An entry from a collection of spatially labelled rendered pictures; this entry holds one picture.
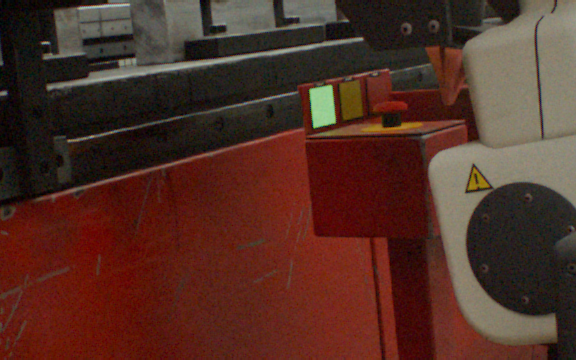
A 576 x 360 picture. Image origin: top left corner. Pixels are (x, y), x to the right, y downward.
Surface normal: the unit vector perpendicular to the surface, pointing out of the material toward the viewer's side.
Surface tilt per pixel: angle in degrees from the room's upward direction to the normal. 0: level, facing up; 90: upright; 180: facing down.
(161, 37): 90
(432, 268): 90
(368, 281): 90
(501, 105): 90
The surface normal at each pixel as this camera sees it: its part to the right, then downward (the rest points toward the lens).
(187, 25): 0.86, -0.03
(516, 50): -0.57, 0.16
